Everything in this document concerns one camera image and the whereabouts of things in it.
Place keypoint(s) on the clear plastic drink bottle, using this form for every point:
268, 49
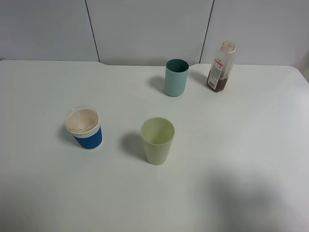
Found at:
221, 67

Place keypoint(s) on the pale green plastic cup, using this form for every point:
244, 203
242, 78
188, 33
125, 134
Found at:
157, 134

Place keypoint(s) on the teal plastic cup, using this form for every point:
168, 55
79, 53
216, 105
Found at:
175, 77

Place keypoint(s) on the blue sleeved clear cup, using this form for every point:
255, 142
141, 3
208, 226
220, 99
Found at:
83, 123

